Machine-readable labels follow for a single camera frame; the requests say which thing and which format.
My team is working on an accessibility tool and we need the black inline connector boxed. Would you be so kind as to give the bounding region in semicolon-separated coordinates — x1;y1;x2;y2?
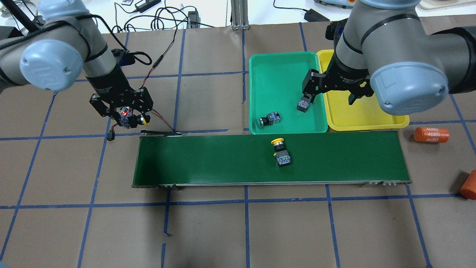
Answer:
106;132;115;142

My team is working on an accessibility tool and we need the orange cylinder with 4680 print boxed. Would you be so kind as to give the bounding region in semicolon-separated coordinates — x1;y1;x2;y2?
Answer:
414;127;450;144

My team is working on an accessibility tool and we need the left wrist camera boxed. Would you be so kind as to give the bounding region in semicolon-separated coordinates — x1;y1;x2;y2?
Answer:
111;49;152;67

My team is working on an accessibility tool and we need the red black wire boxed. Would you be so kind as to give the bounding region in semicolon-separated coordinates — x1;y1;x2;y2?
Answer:
110;9;190;136

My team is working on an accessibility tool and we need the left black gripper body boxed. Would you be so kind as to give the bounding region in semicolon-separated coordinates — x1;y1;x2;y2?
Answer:
89;68;154;117

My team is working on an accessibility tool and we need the yellow push button switch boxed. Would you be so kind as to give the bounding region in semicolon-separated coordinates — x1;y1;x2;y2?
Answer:
118;114;150;129
271;138;291;167

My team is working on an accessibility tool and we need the green conveyor belt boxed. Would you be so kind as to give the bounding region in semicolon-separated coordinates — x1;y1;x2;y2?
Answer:
132;131;411;188

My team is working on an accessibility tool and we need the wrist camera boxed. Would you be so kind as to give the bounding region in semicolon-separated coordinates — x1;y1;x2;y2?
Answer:
111;49;152;67
325;18;348;42

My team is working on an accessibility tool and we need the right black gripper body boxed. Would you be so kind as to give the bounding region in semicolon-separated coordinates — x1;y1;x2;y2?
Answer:
302;53;374;97

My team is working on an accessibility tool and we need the small motor controller board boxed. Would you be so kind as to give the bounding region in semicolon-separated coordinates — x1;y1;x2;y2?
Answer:
119;106;133;117

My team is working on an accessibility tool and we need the green push button switch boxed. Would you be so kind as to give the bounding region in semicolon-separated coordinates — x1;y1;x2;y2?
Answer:
296;96;311;113
258;111;281;128

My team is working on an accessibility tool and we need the yellow plastic tray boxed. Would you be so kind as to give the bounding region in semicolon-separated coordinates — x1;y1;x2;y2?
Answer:
316;48;410;132

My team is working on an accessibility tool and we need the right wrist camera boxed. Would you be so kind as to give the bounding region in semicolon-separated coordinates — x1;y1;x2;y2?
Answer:
325;18;348;42

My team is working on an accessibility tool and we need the black power adapter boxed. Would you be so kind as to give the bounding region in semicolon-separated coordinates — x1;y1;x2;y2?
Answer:
304;9;330;22

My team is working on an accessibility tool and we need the plain orange cylinder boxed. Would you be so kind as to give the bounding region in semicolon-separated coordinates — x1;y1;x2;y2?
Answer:
459;170;476;200

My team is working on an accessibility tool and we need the aluminium frame post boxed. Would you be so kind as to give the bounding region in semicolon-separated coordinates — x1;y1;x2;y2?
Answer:
231;0;250;32

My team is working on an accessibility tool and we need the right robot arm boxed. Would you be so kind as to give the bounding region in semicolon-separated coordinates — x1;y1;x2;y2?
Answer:
296;0;475;116

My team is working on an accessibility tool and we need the green plastic tray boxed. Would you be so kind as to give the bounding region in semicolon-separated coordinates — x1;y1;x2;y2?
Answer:
248;51;328;135

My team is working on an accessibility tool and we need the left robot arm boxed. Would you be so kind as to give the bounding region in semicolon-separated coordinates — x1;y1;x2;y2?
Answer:
0;0;153;128

